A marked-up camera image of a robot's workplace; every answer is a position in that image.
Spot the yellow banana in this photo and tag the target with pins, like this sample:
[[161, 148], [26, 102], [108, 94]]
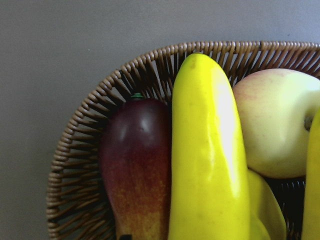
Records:
[[311, 211], [209, 189]]

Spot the brown wicker basket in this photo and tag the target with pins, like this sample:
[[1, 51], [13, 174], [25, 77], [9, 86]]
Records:
[[77, 205]]

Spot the red yellow mango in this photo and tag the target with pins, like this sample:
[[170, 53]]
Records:
[[135, 163]]

